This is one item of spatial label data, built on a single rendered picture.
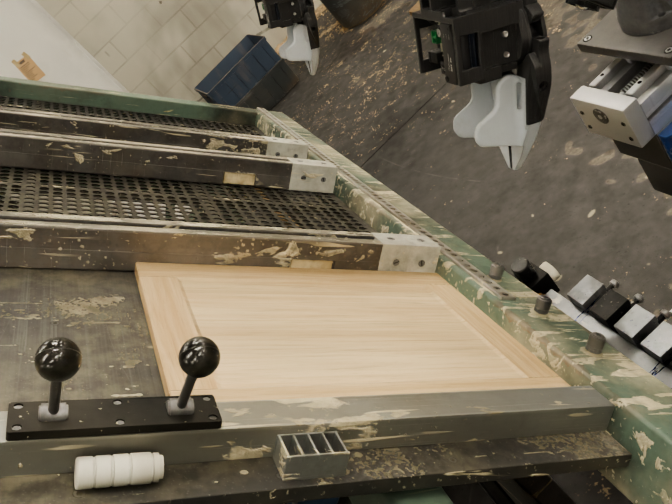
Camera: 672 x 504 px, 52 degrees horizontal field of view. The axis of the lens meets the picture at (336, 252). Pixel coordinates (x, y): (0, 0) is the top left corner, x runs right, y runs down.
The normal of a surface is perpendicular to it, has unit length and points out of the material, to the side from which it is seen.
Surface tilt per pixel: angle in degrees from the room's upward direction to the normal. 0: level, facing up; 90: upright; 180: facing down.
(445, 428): 90
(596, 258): 0
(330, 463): 89
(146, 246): 90
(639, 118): 90
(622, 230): 0
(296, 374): 51
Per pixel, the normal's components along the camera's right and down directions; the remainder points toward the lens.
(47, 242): 0.35, 0.37
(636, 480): -0.92, -0.04
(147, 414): 0.18, -0.93
